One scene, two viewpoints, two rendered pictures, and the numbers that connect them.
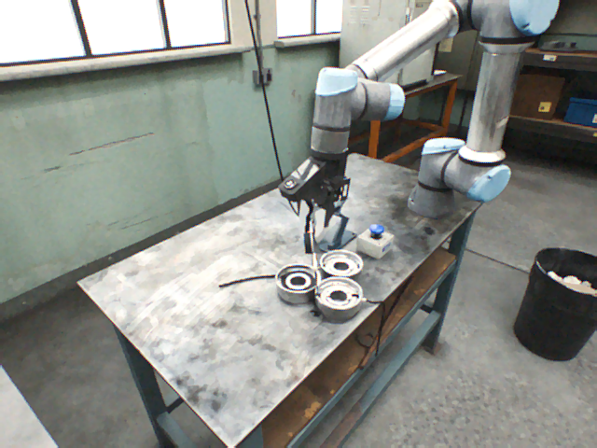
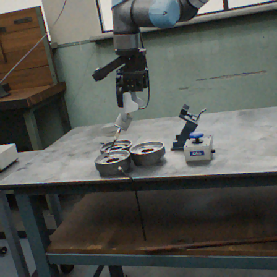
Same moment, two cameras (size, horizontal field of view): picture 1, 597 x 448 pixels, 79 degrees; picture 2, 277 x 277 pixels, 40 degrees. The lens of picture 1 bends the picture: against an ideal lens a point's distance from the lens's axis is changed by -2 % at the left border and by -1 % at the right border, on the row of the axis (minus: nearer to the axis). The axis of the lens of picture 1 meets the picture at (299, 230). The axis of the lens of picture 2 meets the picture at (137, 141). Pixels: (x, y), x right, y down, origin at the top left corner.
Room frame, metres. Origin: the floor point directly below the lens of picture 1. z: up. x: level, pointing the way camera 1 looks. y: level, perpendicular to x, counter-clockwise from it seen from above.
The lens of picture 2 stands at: (0.28, -1.09, 1.20)
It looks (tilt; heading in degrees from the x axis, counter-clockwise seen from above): 17 degrees down; 67
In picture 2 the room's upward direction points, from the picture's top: 10 degrees counter-clockwise
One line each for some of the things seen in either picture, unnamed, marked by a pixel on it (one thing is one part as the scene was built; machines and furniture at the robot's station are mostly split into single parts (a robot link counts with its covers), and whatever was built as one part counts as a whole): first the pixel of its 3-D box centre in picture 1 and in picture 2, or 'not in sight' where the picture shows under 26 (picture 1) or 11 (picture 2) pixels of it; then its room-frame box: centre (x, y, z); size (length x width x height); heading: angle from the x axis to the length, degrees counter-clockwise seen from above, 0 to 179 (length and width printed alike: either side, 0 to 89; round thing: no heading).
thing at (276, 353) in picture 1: (322, 231); (203, 140); (0.95, -0.07, 0.79); 1.20 x 0.60 x 0.02; 138
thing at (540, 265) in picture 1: (561, 306); not in sight; (1.22, -1.19, 0.21); 0.34 x 0.34 x 0.43
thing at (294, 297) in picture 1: (298, 284); (117, 151); (0.67, 0.00, 0.82); 0.10 x 0.10 x 0.04
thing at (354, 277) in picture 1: (340, 269); (148, 153); (0.73, -0.10, 0.82); 0.10 x 0.10 x 0.04
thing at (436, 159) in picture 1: (442, 161); not in sight; (1.08, -0.44, 0.97); 0.13 x 0.12 x 0.14; 27
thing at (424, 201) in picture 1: (433, 193); not in sight; (1.08, -0.44, 0.85); 0.15 x 0.15 x 0.10
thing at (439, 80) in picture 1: (389, 125); not in sight; (3.40, -0.83, 0.39); 1.50 x 0.62 x 0.78; 138
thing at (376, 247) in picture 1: (376, 241); (200, 148); (0.84, -0.21, 0.82); 0.08 x 0.07 x 0.05; 138
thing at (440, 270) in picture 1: (318, 323); (216, 242); (0.95, -0.07, 0.40); 1.17 x 0.59 x 0.80; 138
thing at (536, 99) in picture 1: (539, 93); not in sight; (3.61, -2.26, 0.64); 0.49 x 0.40 x 0.37; 53
